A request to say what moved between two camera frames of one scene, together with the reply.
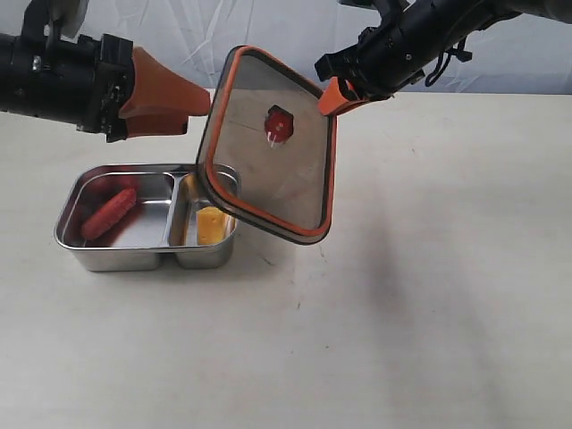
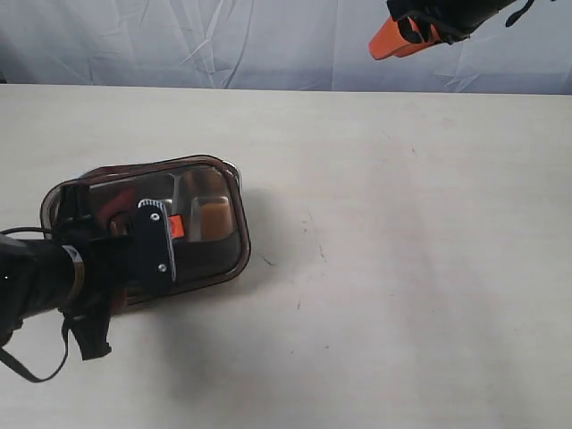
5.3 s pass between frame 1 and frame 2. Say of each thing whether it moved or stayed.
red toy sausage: stayed
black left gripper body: moved
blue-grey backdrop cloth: stayed
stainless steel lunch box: stayed
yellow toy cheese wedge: stayed
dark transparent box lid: moved
